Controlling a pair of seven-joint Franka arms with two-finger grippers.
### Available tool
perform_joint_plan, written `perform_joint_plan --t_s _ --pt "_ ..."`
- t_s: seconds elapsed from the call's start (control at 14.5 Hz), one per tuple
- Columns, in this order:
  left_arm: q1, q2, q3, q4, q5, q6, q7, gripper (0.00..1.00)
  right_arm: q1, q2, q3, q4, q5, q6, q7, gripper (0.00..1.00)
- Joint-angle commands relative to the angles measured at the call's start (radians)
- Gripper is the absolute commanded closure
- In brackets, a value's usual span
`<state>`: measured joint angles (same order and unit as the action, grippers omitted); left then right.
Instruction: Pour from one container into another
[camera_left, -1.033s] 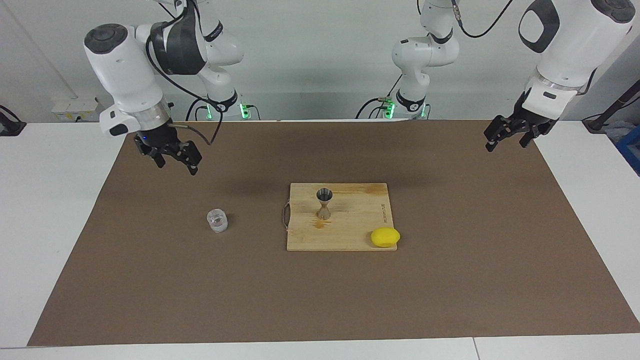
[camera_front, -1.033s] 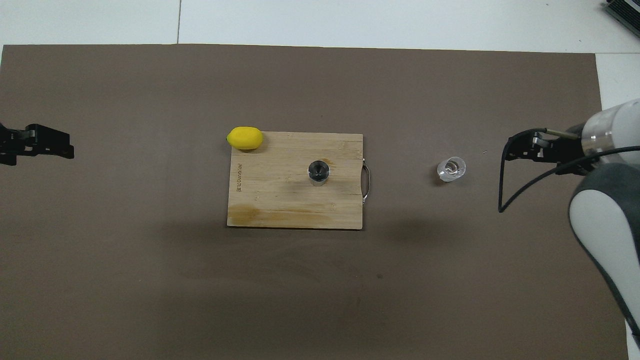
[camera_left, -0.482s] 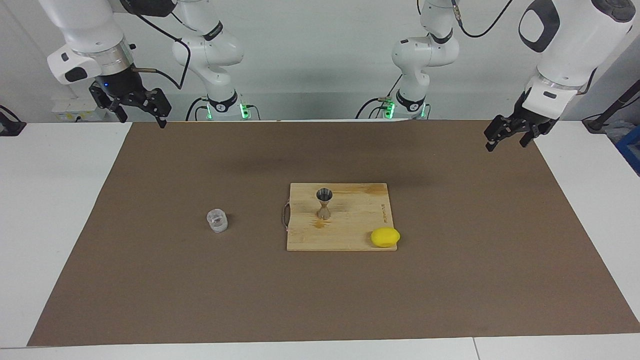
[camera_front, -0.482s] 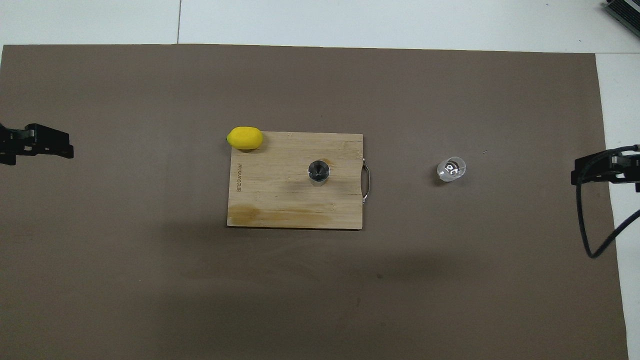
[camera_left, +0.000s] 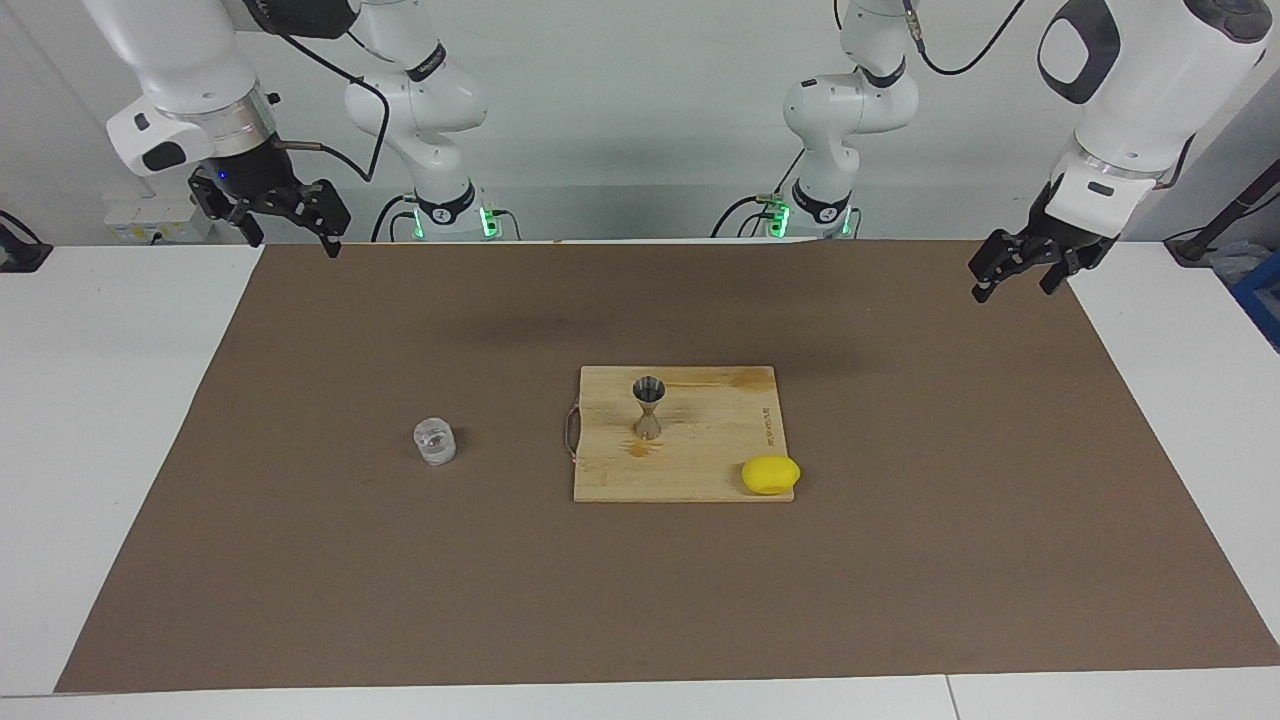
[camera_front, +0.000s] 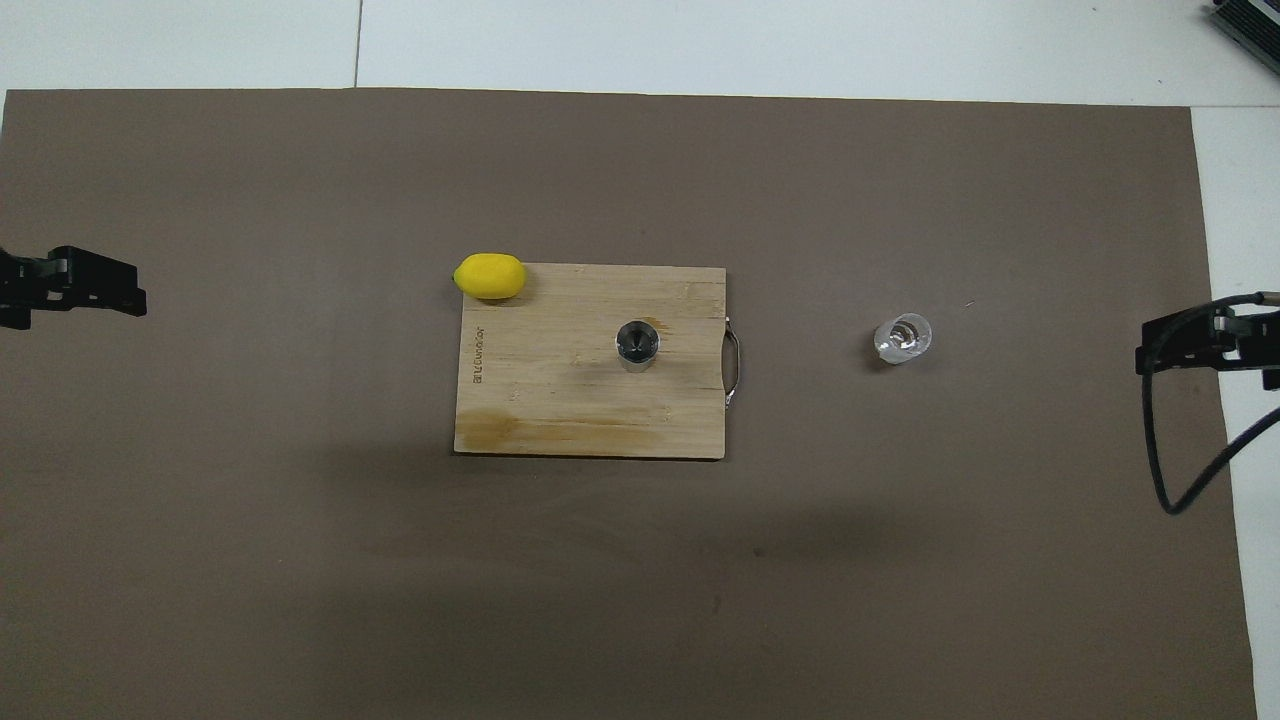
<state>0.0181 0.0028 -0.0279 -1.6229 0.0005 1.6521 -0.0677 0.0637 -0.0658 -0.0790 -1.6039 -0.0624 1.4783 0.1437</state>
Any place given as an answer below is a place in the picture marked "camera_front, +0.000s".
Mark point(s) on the grey ribbed device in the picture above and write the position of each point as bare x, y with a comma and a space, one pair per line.
1255, 25

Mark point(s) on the clear glass cup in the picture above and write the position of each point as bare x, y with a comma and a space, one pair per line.
903, 338

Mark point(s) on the wooden cutting board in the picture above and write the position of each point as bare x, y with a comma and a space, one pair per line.
560, 400

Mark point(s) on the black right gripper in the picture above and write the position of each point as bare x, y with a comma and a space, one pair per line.
1265, 340

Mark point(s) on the dark-based glass cup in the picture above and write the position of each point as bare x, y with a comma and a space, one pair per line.
637, 342

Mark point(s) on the brown table mat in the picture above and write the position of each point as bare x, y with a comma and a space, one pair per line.
600, 600

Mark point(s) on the yellow lemon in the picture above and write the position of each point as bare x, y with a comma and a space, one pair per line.
490, 277

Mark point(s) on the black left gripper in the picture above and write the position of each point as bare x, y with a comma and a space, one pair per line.
20, 285

